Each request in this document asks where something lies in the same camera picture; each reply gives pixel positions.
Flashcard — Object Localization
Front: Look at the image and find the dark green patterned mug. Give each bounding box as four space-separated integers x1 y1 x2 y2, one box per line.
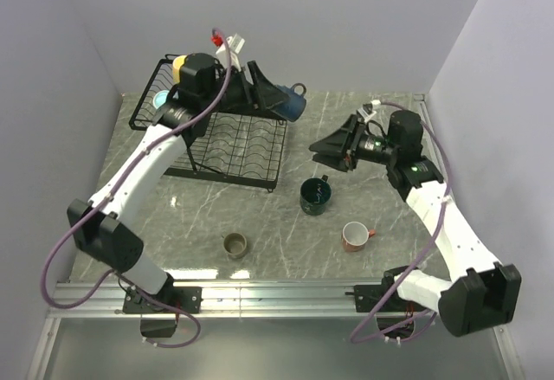
300 175 332 216

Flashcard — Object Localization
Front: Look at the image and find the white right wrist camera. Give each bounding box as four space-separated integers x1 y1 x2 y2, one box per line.
357 100 382 124

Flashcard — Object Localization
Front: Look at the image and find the light blue ceramic mug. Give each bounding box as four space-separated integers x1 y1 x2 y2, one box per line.
151 90 170 110

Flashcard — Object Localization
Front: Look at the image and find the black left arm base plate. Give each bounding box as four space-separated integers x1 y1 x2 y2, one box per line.
122 287 203 314

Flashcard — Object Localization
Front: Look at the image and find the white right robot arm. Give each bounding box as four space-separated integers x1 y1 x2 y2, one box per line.
309 101 522 344

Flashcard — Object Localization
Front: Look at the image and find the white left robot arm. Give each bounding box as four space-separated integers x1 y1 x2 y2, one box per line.
68 53 295 312

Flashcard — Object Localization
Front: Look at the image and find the red orange mug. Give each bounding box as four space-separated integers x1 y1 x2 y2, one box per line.
341 222 377 253

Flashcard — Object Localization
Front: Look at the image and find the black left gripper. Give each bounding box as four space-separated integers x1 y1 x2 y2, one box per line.
203 61 289 114

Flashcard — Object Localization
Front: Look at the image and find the yellow ceramic mug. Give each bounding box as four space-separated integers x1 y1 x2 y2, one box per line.
171 55 187 84

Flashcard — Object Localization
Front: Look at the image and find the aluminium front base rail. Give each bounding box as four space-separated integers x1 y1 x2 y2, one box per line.
47 278 380 320

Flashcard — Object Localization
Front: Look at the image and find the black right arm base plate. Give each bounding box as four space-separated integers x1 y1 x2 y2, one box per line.
345 284 424 312

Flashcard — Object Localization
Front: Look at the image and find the black wire dish rack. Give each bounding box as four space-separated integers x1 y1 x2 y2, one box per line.
128 53 289 193

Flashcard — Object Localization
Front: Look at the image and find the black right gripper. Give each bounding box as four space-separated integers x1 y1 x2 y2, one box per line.
310 114 399 173

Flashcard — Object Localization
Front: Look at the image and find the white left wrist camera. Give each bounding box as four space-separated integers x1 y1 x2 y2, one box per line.
211 33 245 71

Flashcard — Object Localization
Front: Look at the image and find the aluminium table edge rail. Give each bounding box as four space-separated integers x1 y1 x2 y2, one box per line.
412 93 436 142

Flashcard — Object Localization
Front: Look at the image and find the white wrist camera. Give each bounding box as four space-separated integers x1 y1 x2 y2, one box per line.
211 33 245 71
357 100 382 124

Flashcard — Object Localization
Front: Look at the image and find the olive brown small cup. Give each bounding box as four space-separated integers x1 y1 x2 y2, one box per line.
223 233 248 260

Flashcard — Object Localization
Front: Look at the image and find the dark blue glossy mug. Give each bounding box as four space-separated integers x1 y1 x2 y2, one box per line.
272 83 307 122

